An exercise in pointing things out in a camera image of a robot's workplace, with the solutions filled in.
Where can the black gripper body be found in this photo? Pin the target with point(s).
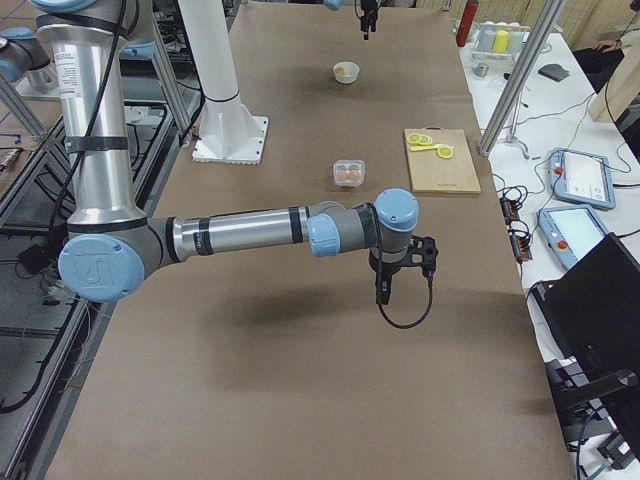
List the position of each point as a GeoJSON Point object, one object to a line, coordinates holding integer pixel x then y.
{"type": "Point", "coordinates": [384, 268]}
{"type": "Point", "coordinates": [368, 12]}

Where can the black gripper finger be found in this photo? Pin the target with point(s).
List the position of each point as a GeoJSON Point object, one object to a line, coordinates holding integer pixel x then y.
{"type": "Point", "coordinates": [383, 288]}

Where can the clear plastic egg box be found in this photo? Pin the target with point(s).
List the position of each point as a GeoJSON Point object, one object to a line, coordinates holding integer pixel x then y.
{"type": "Point", "coordinates": [350, 165]}

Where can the white ceramic bowl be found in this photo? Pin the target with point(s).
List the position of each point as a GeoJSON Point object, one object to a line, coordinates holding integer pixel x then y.
{"type": "Point", "coordinates": [352, 70]}

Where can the red bottle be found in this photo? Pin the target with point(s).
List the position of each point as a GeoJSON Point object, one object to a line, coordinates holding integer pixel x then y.
{"type": "Point", "coordinates": [466, 22]}

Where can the wooden cutting board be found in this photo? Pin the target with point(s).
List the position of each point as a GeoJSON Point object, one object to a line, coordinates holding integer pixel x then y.
{"type": "Point", "coordinates": [430, 174]}

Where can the grey cup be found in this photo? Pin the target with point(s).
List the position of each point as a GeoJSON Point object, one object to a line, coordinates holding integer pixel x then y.
{"type": "Point", "coordinates": [486, 39]}

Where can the small metal cylinder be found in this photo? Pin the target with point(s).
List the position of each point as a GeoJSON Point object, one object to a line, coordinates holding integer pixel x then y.
{"type": "Point", "coordinates": [481, 70]}

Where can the lemon slice pair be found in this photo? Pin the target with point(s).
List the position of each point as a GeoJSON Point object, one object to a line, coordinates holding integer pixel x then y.
{"type": "Point", "coordinates": [418, 139]}

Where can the yellow cup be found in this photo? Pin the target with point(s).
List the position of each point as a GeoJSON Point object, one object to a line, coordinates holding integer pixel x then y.
{"type": "Point", "coordinates": [501, 41]}

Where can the blue teach pendant near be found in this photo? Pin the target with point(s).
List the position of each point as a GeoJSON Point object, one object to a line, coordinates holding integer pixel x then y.
{"type": "Point", "coordinates": [571, 231]}

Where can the blue teach pendant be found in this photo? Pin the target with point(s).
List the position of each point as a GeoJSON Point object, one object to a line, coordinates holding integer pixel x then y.
{"type": "Point", "coordinates": [581, 178]}
{"type": "Point", "coordinates": [571, 231]}

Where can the small black square pad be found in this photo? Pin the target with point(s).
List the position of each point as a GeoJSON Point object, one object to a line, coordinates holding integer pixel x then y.
{"type": "Point", "coordinates": [554, 72]}

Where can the blue teach pendant far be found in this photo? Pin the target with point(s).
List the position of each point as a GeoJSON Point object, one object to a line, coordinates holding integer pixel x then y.
{"type": "Point", "coordinates": [581, 178]}

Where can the black camera mount wrist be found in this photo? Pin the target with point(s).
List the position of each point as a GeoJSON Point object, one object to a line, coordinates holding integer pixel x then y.
{"type": "Point", "coordinates": [422, 252]}

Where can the lemon slice near handle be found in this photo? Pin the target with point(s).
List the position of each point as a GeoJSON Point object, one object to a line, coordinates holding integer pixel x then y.
{"type": "Point", "coordinates": [445, 151]}

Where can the aluminium frame post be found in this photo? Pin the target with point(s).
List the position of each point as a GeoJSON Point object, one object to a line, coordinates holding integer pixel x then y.
{"type": "Point", "coordinates": [537, 37]}

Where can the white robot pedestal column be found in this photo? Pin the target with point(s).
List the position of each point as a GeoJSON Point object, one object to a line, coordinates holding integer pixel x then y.
{"type": "Point", "coordinates": [228, 132]}

